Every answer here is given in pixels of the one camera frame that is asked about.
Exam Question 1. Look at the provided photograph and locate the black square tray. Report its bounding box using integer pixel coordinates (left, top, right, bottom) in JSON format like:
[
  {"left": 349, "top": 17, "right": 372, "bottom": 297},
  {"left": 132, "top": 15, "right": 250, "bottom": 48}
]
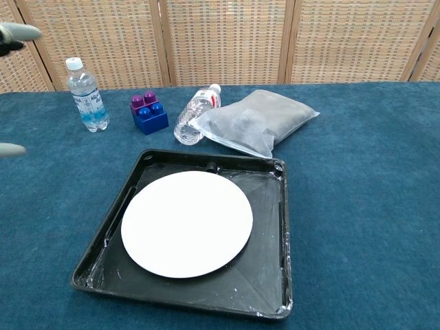
[{"left": 70, "top": 148, "right": 294, "bottom": 320}]

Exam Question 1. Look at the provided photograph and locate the blue table cloth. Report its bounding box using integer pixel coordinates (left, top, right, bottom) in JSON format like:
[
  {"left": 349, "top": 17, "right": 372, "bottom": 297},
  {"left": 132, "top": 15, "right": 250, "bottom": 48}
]
[{"left": 0, "top": 80, "right": 440, "bottom": 330}]

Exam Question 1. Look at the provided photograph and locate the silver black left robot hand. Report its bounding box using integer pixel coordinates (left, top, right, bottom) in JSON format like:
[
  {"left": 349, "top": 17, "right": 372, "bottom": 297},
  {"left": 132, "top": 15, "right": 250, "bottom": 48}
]
[{"left": 0, "top": 22, "right": 43, "bottom": 159}]

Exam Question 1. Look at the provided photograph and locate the tall red-label water bottle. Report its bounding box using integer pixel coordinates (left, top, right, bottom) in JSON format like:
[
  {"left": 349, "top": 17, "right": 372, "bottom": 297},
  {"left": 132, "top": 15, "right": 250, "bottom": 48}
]
[{"left": 173, "top": 83, "right": 222, "bottom": 146}]

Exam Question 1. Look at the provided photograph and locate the small blue-label water bottle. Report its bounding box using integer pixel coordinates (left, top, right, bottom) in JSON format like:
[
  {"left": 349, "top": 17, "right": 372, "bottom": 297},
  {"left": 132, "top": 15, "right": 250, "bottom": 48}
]
[{"left": 65, "top": 57, "right": 110, "bottom": 133}]

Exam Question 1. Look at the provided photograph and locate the blue toy building block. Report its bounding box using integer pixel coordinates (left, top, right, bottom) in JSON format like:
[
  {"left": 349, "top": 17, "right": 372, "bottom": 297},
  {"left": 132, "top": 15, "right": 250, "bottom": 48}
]
[{"left": 132, "top": 102, "right": 170, "bottom": 136}]

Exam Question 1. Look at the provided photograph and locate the woven folding screen panel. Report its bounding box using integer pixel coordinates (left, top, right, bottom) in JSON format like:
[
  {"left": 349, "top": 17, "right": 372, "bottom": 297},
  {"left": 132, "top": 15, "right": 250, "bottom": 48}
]
[
  {"left": 15, "top": 0, "right": 173, "bottom": 92},
  {"left": 408, "top": 0, "right": 440, "bottom": 83},
  {"left": 285, "top": 0, "right": 437, "bottom": 85},
  {"left": 157, "top": 0, "right": 296, "bottom": 87},
  {"left": 0, "top": 0, "right": 56, "bottom": 94}
]

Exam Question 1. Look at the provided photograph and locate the white round plate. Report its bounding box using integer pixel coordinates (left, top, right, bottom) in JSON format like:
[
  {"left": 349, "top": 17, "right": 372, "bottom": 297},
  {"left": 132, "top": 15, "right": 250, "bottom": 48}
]
[{"left": 120, "top": 170, "right": 254, "bottom": 279}]

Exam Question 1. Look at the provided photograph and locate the grey plastic bag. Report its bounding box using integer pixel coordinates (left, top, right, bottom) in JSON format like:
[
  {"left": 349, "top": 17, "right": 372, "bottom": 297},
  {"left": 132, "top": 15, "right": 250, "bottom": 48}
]
[{"left": 188, "top": 89, "right": 320, "bottom": 160}]

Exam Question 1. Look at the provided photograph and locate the purple toy building block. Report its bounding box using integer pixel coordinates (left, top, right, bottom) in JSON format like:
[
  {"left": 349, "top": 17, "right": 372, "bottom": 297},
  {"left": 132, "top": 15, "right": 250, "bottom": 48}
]
[{"left": 129, "top": 90, "right": 157, "bottom": 120}]

